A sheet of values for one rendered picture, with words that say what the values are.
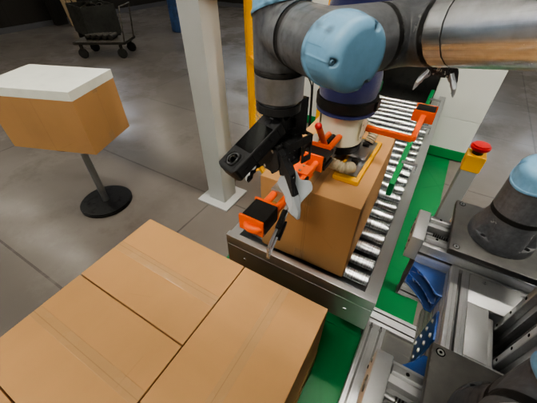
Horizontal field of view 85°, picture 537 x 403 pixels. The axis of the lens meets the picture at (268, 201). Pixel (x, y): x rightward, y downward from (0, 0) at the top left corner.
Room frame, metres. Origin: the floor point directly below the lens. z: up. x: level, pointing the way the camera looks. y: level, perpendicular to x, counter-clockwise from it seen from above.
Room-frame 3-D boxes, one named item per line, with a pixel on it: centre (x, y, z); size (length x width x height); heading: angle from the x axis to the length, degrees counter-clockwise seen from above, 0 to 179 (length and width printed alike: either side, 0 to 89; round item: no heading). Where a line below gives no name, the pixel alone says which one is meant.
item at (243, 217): (0.56, 0.02, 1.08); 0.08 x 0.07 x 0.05; 149
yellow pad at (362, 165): (1.02, -0.37, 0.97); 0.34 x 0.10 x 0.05; 149
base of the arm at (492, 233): (0.52, -0.62, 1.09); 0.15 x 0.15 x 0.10
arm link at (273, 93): (0.45, -0.01, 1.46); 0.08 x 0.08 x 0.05
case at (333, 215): (1.08, -0.29, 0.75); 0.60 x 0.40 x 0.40; 150
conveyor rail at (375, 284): (1.60, -0.99, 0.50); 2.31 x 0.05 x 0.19; 149
